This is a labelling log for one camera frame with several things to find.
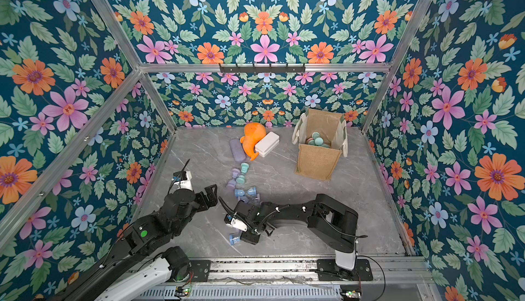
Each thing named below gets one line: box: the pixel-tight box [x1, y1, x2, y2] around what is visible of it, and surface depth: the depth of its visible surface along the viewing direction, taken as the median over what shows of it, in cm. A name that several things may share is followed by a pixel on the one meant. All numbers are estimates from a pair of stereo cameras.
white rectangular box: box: [254, 131, 280, 158], surface depth 110 cm
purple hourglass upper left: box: [226, 167, 241, 191], surface depth 98 cm
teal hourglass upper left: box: [235, 162, 250, 185], surface depth 101 cm
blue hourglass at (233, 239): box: [229, 233, 241, 246], surface depth 80 cm
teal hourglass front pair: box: [306, 131, 331, 149], surface depth 106 cm
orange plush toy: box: [239, 121, 267, 161], surface depth 110 cm
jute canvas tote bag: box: [291, 108, 348, 181], surface depth 95 cm
